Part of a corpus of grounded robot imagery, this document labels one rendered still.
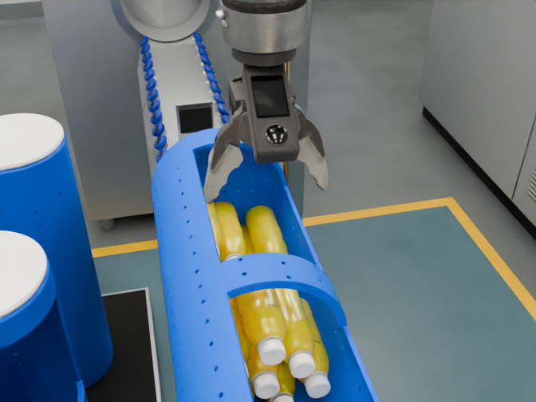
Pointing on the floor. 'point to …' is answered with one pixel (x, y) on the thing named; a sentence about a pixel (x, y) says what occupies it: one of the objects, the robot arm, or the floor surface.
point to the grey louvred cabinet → (486, 94)
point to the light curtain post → (297, 79)
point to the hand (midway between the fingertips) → (267, 201)
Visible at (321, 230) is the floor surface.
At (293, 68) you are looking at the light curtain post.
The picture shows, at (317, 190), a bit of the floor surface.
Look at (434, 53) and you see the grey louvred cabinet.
